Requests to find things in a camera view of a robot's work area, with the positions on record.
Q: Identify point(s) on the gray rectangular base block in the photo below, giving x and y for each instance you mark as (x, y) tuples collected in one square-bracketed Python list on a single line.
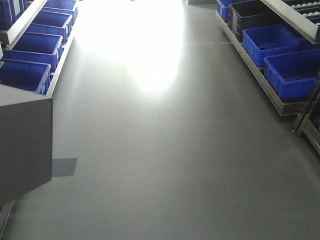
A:
[(26, 142)]

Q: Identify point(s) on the blue bin rack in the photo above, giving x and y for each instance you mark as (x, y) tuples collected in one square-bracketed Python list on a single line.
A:
[(293, 75), (266, 41), (25, 75)]

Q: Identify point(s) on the black plastic bin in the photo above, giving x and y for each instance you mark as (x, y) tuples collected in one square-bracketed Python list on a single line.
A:
[(250, 14)]

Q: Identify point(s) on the blue bin left rack near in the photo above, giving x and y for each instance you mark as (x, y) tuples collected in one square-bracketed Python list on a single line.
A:
[(25, 75)]

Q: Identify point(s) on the blue bin right rack near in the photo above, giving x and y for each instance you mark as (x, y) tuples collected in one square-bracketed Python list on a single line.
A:
[(293, 75)]

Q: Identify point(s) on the right steel rack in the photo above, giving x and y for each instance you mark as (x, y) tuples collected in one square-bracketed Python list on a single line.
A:
[(301, 18)]

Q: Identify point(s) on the steel rack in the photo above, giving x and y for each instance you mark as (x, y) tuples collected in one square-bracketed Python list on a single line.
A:
[(301, 18), (39, 31)]

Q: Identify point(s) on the left steel rack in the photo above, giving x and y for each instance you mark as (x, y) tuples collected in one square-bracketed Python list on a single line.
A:
[(39, 31)]

